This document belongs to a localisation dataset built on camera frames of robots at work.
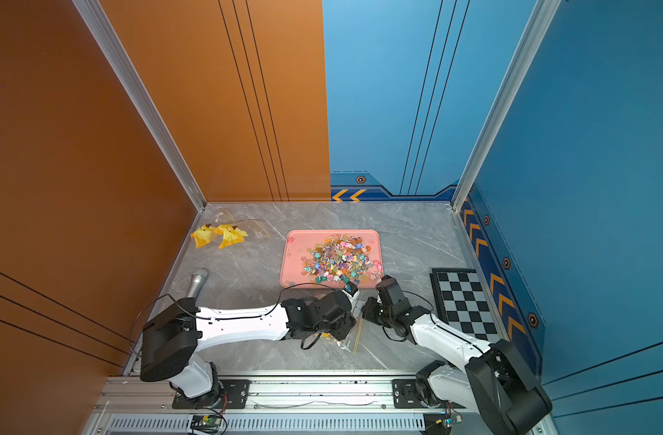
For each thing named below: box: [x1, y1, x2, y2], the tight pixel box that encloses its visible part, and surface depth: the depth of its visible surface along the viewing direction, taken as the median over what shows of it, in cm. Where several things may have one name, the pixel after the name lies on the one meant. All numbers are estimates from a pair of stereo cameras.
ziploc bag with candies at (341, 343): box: [320, 332, 351, 352], surface depth 81 cm
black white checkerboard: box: [429, 268, 501, 344], surface depth 91 cm
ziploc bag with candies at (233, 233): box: [213, 219, 272, 250], surface depth 100 cm
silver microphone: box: [186, 271, 209, 299], surface depth 95 cm
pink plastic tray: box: [279, 229, 385, 290], surface depth 101 cm
